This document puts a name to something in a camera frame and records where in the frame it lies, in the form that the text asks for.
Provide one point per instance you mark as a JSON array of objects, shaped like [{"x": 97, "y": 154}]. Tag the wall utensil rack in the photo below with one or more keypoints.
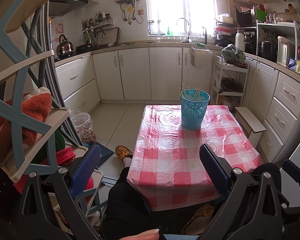
[{"x": 97, "y": 26}]

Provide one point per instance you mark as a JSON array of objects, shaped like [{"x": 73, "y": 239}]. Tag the blue chair cushion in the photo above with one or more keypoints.
[{"x": 180, "y": 237}]

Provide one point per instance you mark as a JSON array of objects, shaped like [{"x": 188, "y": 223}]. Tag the red slipper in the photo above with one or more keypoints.
[{"x": 65, "y": 155}]

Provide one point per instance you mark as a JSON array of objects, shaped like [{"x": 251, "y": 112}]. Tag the white step stool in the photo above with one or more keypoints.
[{"x": 251, "y": 121}]

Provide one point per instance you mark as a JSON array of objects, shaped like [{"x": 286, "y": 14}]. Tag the red paper wall decoration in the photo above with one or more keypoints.
[{"x": 58, "y": 29}]

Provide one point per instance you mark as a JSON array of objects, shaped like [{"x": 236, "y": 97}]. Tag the person's yellow patterned slipper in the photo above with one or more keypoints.
[
  {"x": 200, "y": 215},
  {"x": 122, "y": 152}
]

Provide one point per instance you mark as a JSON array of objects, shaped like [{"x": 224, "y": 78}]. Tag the wall socket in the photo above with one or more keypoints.
[{"x": 140, "y": 12}]

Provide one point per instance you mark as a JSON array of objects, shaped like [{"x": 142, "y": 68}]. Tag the orange plush slipper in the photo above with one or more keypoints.
[
  {"x": 40, "y": 102},
  {"x": 10, "y": 130}
]

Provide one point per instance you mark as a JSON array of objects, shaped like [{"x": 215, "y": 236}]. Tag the green knit slipper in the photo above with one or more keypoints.
[{"x": 60, "y": 140}]

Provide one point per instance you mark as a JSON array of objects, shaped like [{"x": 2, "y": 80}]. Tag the green board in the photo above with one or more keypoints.
[{"x": 261, "y": 15}]

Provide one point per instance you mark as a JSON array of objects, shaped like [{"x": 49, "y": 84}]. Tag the blue packet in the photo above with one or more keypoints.
[{"x": 293, "y": 65}]

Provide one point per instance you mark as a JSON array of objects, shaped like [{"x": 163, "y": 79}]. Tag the chrome faucet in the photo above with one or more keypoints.
[{"x": 189, "y": 33}]

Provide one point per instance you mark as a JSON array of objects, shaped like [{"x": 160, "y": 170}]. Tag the table with pink checked cloth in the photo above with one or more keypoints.
[{"x": 170, "y": 160}]

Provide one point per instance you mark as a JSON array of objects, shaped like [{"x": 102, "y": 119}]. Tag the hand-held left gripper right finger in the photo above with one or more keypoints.
[{"x": 213, "y": 170}]

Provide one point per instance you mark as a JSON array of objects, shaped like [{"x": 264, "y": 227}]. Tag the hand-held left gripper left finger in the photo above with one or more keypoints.
[{"x": 86, "y": 170}]

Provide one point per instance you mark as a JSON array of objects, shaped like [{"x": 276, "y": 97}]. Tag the person's left leg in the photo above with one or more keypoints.
[{"x": 125, "y": 205}]

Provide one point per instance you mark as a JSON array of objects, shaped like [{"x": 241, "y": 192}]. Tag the green plastic bag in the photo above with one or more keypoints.
[{"x": 233, "y": 55}]

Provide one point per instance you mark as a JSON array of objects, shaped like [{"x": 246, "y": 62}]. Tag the cream kitchen base cabinets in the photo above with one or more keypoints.
[{"x": 135, "y": 72}]

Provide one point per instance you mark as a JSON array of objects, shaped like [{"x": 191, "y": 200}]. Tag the black microwave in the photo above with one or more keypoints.
[{"x": 245, "y": 17}]

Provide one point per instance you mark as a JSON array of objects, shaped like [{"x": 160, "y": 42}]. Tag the kitchen window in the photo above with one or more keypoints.
[{"x": 165, "y": 5}]

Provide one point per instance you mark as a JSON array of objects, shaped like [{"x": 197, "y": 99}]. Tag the person's left yellow patterned slipper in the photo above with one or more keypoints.
[{"x": 122, "y": 152}]

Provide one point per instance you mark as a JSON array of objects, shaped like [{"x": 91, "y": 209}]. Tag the black wok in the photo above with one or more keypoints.
[{"x": 84, "y": 48}]

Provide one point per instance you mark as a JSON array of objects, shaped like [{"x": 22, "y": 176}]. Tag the blue perforated plastic basket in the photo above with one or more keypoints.
[{"x": 193, "y": 117}]

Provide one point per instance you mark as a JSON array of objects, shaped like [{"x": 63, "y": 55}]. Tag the black cooking pot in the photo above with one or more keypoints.
[{"x": 267, "y": 51}]

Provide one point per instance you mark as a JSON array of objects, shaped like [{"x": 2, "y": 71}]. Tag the white counter shelf rack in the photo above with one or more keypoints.
[{"x": 275, "y": 25}]

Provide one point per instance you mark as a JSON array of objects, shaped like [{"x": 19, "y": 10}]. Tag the bundle of wooden chopsticks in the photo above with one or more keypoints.
[{"x": 197, "y": 93}]

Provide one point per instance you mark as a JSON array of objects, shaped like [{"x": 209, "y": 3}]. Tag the grey sliding door frame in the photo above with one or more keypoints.
[{"x": 57, "y": 92}]

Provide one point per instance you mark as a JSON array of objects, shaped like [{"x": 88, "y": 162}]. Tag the person's right yellow patterned slipper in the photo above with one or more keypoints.
[{"x": 200, "y": 215}]

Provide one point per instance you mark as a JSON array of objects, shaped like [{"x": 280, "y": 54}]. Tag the white electric water boiler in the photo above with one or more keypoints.
[{"x": 285, "y": 52}]

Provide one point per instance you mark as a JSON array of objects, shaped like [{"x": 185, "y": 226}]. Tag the person's leg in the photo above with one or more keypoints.
[
  {"x": 267, "y": 167},
  {"x": 125, "y": 205}
]

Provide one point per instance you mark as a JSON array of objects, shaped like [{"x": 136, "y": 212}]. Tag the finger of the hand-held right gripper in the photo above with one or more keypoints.
[{"x": 291, "y": 167}]

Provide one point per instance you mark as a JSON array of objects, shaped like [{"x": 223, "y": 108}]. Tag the blue dustpan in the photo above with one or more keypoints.
[{"x": 106, "y": 155}]

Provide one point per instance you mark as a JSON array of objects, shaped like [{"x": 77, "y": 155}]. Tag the steel kettle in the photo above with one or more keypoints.
[{"x": 65, "y": 47}]

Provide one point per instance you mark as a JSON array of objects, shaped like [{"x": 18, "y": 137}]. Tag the floral trash bin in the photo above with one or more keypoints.
[{"x": 85, "y": 132}]

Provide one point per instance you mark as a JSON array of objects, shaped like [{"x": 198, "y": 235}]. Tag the white trolley rack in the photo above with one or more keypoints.
[{"x": 235, "y": 68}]

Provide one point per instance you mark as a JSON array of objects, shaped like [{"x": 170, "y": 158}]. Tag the stack of dishes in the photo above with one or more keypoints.
[{"x": 223, "y": 32}]

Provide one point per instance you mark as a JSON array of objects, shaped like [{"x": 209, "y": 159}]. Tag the white hanging door bin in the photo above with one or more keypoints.
[{"x": 200, "y": 58}]

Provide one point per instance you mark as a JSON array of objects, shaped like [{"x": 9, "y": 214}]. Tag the range hood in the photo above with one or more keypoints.
[{"x": 65, "y": 2}]

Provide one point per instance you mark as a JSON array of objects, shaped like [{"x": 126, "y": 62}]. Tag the black pan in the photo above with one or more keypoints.
[{"x": 231, "y": 86}]

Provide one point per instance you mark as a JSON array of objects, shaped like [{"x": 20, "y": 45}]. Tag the blue and white shoe rack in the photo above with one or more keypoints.
[{"x": 12, "y": 120}]

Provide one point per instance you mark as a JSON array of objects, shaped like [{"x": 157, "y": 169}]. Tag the person's right leg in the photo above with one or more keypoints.
[{"x": 267, "y": 167}]

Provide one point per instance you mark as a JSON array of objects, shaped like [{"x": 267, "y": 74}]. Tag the person's left hand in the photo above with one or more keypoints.
[{"x": 146, "y": 235}]

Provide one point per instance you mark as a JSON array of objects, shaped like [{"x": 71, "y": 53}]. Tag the white thermos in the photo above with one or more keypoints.
[{"x": 240, "y": 42}]

